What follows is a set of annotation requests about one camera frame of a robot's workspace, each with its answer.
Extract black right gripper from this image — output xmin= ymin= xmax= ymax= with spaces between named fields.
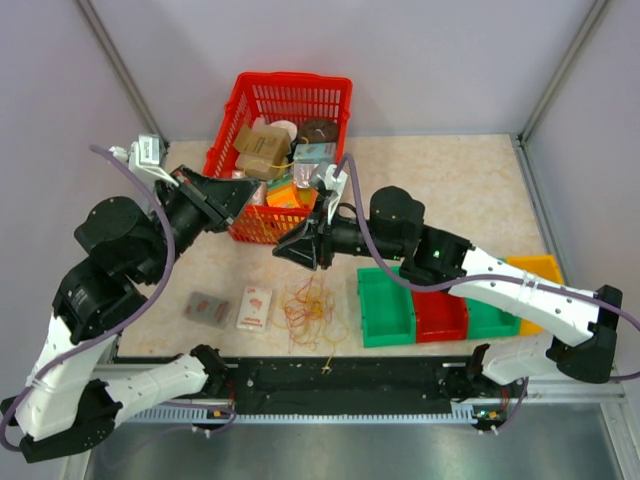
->
xmin=274 ymin=196 xmax=405 ymax=271

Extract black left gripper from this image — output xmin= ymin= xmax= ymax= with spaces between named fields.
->
xmin=143 ymin=162 xmax=264 ymax=284

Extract yellow and red wires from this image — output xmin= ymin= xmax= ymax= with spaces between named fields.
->
xmin=272 ymin=274 xmax=351 ymax=374

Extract long yellow wire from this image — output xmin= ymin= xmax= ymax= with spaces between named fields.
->
xmin=244 ymin=144 xmax=301 ymax=241

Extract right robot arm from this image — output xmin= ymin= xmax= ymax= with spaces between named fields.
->
xmin=273 ymin=186 xmax=622 ymax=396

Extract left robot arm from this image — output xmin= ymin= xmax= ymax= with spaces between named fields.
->
xmin=1 ymin=196 xmax=227 ymax=463

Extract pink wrapped snack pack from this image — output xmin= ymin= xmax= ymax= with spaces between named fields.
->
xmin=232 ymin=170 xmax=267 ymax=206

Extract small brown cardboard box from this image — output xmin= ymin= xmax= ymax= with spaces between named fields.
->
xmin=235 ymin=154 xmax=281 ymax=181

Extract orange yellow sticky notes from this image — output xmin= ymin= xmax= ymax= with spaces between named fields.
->
xmin=266 ymin=180 xmax=302 ymax=209

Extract silver foil snack pack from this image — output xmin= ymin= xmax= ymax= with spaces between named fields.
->
xmin=292 ymin=163 xmax=317 ymax=189

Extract white round plate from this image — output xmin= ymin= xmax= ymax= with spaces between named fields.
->
xmin=252 ymin=117 xmax=298 ymax=141

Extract teal snack box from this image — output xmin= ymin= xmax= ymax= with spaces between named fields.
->
xmin=293 ymin=142 xmax=336 ymax=164

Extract white tissue pack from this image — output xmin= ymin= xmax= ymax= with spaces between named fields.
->
xmin=236 ymin=286 xmax=273 ymax=333

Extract red plastic shopping basket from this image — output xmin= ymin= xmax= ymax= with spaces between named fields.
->
xmin=202 ymin=72 xmax=353 ymax=245

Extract left green plastic bin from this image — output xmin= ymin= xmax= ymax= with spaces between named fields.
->
xmin=357 ymin=268 xmax=416 ymax=348

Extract green plastic bin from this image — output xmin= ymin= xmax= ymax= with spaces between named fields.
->
xmin=357 ymin=268 xmax=416 ymax=348
xmin=465 ymin=299 xmax=521 ymax=340

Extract red plastic bin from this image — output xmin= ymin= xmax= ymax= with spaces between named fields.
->
xmin=411 ymin=291 xmax=469 ymax=343

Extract right green plastic bin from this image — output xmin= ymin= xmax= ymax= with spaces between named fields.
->
xmin=465 ymin=299 xmax=521 ymax=340

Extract yellow plastic bin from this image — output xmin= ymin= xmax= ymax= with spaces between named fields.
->
xmin=506 ymin=255 xmax=565 ymax=336

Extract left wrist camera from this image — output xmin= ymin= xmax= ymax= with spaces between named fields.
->
xmin=108 ymin=134 xmax=178 ymax=191

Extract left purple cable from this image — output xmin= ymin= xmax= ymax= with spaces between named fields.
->
xmin=0 ymin=144 xmax=236 ymax=451

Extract purple cable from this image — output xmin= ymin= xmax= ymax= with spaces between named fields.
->
xmin=0 ymin=144 xmax=236 ymax=451
xmin=334 ymin=152 xmax=640 ymax=431

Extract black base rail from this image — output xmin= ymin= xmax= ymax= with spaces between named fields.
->
xmin=216 ymin=356 xmax=504 ymax=416

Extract grey slotted cable duct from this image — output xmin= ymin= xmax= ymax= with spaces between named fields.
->
xmin=119 ymin=402 xmax=476 ymax=425

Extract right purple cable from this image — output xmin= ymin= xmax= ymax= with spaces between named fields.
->
xmin=334 ymin=152 xmax=640 ymax=431

